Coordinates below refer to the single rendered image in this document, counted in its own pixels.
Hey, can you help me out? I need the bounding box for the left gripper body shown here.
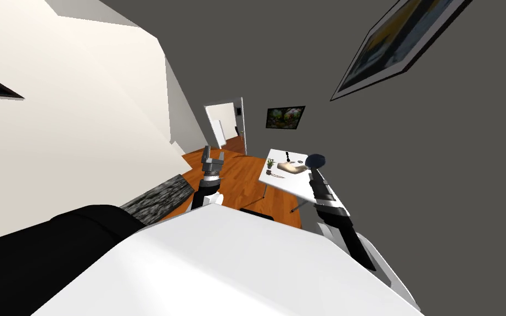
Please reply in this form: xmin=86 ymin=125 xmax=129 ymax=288
xmin=200 ymin=157 xmax=226 ymax=178

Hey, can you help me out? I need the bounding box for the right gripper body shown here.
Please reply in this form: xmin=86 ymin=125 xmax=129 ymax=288
xmin=308 ymin=168 xmax=341 ymax=207

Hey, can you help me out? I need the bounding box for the white door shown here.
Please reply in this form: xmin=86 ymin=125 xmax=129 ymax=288
xmin=209 ymin=118 xmax=228 ymax=149

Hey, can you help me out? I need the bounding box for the dark blue round knob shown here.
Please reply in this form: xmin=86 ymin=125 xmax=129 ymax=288
xmin=305 ymin=153 xmax=327 ymax=171

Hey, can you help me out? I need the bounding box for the white table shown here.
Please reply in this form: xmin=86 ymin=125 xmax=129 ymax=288
xmin=258 ymin=148 xmax=351 ymax=215

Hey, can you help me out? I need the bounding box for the dark grey mottled slab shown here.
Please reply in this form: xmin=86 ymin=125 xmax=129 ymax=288
xmin=120 ymin=173 xmax=195 ymax=223

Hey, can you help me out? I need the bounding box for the small green framed picture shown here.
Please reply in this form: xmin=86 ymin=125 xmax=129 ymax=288
xmin=265 ymin=105 xmax=306 ymax=131

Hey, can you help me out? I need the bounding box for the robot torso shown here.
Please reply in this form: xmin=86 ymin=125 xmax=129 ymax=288
xmin=31 ymin=202 xmax=425 ymax=316

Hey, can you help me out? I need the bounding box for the large framed picture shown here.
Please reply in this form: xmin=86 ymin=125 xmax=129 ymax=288
xmin=329 ymin=0 xmax=474 ymax=102

